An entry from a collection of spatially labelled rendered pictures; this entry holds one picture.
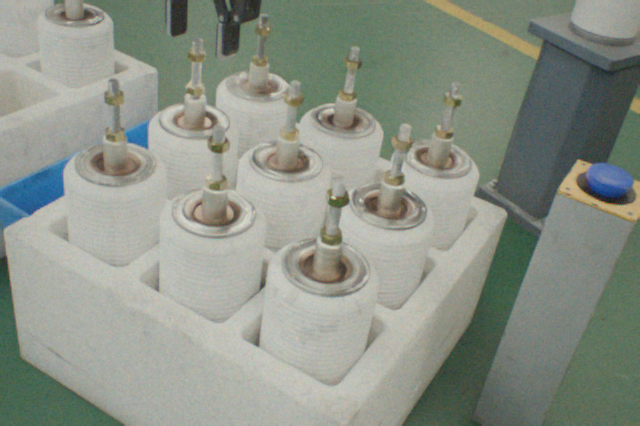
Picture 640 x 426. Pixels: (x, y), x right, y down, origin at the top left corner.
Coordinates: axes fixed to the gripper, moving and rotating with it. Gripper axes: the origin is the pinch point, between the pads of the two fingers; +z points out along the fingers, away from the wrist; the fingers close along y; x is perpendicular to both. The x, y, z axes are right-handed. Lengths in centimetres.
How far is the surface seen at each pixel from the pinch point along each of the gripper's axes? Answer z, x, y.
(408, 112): 36, 66, -10
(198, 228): 9.8, -13.3, 13.7
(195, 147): 10.6, -3.2, 2.9
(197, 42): 0.9, -0.4, -0.1
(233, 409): 22.9, -17.0, 22.6
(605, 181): 2.3, 10.7, 39.2
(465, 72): 36, 93, -12
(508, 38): 36, 121, -15
